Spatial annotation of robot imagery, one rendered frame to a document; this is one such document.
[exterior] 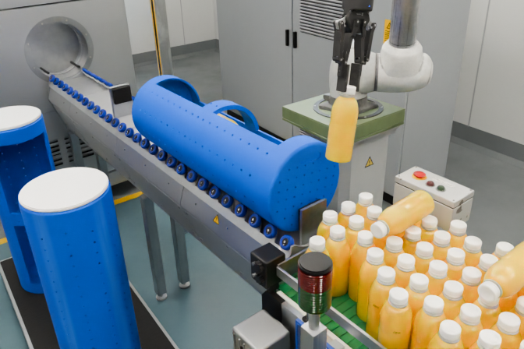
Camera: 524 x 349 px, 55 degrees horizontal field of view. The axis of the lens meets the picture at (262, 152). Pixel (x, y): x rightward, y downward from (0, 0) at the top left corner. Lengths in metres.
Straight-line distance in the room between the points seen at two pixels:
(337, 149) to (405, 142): 1.97
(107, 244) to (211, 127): 0.52
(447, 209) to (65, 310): 1.26
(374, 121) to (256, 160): 0.73
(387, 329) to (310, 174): 0.51
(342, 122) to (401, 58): 0.75
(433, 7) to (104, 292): 2.29
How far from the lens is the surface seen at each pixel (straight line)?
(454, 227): 1.37
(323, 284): 0.93
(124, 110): 2.55
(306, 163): 1.44
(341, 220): 1.40
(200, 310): 2.69
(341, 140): 1.30
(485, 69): 4.30
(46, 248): 1.73
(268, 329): 1.37
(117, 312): 1.93
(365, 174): 2.16
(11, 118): 2.45
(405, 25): 1.95
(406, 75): 2.02
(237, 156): 1.49
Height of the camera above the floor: 1.84
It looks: 26 degrees down
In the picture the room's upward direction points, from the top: 2 degrees counter-clockwise
